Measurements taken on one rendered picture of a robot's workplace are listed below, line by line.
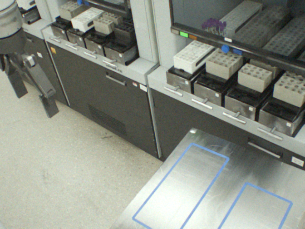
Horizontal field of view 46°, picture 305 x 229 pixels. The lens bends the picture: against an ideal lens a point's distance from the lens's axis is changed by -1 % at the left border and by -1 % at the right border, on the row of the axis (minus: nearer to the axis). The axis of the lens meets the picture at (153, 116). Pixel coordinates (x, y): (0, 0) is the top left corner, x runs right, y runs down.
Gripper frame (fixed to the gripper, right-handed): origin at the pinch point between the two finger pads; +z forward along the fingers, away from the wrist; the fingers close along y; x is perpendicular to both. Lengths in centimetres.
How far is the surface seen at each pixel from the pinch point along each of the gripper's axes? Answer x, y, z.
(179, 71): 68, -11, 38
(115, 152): 60, -65, 120
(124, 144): 69, -65, 120
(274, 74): 83, 26, 35
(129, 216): 3.2, 20.7, 37.9
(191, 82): 67, -3, 40
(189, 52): 76, -11, 33
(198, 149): 36, 22, 38
